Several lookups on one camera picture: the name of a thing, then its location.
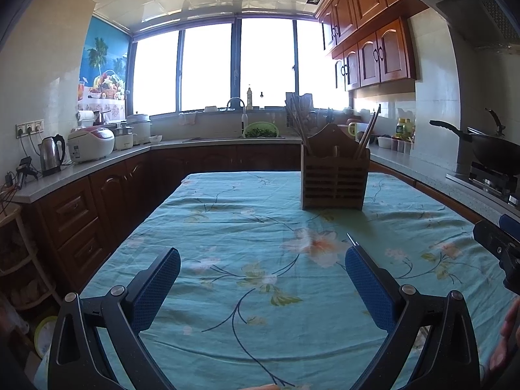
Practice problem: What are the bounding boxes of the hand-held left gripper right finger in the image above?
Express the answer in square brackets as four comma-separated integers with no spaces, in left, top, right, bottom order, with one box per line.
[344,246,482,390]

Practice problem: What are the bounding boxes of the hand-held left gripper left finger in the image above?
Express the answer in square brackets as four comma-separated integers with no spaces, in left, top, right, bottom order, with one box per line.
[46,247,182,390]

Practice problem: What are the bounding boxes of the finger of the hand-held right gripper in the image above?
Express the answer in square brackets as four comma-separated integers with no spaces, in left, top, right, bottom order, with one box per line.
[473,214,520,269]

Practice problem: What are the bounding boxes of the wooden utensil holder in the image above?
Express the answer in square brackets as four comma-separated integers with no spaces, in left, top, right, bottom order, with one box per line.
[301,123,371,211]

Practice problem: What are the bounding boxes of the person's right hand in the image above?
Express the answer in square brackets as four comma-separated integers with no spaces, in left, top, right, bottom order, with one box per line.
[487,305,520,383]

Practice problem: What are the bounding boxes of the gas stove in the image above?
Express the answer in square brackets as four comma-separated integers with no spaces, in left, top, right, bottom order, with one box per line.
[446,162,520,209]

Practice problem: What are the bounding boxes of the black wok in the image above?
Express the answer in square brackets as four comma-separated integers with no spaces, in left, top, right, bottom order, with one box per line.
[429,108,520,172]

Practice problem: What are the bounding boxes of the floral teal tablecloth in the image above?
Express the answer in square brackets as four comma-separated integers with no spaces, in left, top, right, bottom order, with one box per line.
[34,171,508,390]

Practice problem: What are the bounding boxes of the dark wooden lower cabinets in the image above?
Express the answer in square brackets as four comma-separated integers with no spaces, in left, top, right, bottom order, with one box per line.
[22,144,484,293]

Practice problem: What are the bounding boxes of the yellow green round lid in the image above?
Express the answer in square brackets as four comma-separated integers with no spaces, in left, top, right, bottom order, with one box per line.
[34,316,58,359]

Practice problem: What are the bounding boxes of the wooden storage shelf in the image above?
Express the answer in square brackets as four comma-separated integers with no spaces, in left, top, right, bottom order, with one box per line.
[0,205,55,315]

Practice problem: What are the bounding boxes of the cooking oil bottles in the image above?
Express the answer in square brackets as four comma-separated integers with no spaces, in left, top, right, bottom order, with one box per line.
[396,118,416,139]

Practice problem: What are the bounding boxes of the small white electric cooker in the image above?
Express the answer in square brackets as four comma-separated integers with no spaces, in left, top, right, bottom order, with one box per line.
[114,124,137,150]

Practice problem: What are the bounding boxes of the white pink rice cooker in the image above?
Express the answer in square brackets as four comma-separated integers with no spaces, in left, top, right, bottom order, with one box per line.
[67,127,115,164]

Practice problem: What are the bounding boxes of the kitchen sink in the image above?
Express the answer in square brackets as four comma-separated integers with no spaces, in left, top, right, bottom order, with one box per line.
[183,136,246,143]

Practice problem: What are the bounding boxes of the white steamer pot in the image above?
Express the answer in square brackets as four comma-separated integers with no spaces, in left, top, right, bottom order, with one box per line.
[126,111,152,145]

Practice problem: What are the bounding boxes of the steel electric kettle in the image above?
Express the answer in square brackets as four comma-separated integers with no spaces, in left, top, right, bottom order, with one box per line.
[39,135,66,176]

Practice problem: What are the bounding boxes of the green colander with vegetables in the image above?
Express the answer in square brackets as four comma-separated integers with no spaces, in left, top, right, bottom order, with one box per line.
[244,122,281,139]

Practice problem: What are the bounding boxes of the chrome kitchen faucet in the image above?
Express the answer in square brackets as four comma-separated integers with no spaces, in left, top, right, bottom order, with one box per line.
[226,97,247,131]

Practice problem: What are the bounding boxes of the large kitchen window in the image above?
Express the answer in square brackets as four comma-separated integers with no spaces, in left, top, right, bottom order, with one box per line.
[127,14,351,116]

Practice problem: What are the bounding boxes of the steel range hood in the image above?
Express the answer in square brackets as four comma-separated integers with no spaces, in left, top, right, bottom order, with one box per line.
[410,0,520,50]

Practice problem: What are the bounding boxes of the wooden upper cabinets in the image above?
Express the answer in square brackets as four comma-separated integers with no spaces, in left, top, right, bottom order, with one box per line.
[316,0,451,92]

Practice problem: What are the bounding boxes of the black charger with cables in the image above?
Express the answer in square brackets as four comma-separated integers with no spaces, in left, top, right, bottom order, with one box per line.
[0,156,42,204]

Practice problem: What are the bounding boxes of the wire dish rack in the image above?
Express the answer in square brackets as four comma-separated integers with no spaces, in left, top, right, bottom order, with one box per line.
[284,93,318,131]

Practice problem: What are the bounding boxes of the wall power sockets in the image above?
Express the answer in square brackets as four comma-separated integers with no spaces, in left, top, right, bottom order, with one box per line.
[16,120,45,137]

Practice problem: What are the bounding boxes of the tropical fruit wall poster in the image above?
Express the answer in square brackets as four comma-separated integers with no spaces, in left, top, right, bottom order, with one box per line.
[77,36,131,103]

